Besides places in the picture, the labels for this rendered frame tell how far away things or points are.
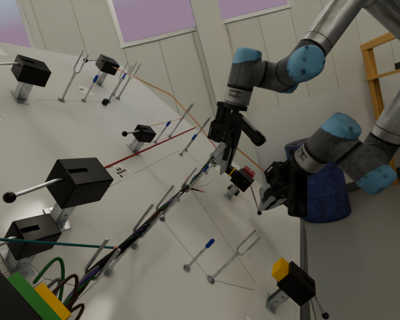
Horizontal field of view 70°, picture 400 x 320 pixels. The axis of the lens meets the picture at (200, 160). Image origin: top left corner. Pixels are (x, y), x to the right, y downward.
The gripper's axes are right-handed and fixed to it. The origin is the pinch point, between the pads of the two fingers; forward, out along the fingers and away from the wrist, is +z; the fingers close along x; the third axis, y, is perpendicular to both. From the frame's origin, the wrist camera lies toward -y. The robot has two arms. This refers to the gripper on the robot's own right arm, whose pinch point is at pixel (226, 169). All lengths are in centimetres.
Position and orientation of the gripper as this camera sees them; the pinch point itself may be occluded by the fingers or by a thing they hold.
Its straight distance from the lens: 88.9
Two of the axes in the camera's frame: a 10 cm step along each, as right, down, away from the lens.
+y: -9.1, -3.0, 3.1
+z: -2.1, 9.4, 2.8
